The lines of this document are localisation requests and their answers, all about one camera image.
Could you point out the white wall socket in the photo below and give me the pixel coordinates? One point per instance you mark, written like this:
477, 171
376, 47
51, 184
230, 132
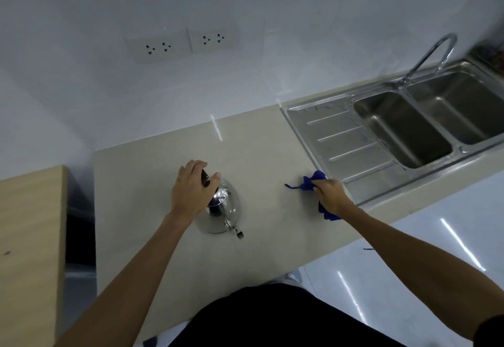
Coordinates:
212, 38
157, 47

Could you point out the person's right hand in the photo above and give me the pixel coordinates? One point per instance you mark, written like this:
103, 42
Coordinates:
330, 195

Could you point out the person's black clothing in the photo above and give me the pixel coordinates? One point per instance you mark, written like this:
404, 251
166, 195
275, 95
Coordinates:
283, 315

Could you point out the stainless steel kettle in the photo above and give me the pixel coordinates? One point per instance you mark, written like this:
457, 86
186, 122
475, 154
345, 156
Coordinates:
222, 211

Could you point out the person's left hand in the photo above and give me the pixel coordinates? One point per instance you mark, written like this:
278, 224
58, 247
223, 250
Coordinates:
189, 195

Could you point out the light wooden cabinet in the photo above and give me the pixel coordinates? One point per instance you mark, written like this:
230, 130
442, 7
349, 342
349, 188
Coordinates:
29, 256

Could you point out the stainless steel double sink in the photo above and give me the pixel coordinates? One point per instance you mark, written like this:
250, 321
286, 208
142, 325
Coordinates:
397, 130

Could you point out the person's left thumb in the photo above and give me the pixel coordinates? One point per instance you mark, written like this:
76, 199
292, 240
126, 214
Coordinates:
213, 185

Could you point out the person's right fingers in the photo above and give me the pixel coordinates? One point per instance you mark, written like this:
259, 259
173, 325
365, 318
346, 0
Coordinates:
317, 186

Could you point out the person's right forearm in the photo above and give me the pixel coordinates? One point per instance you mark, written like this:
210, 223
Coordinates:
425, 272

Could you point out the person's left forearm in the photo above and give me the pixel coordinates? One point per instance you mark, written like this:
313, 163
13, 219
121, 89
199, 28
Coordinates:
130, 279

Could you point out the chrome gooseneck faucet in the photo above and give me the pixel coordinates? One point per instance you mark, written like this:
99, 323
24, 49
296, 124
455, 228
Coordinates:
431, 57

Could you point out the blue cleaning cloth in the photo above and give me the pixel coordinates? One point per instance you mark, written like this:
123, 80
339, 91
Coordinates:
311, 183

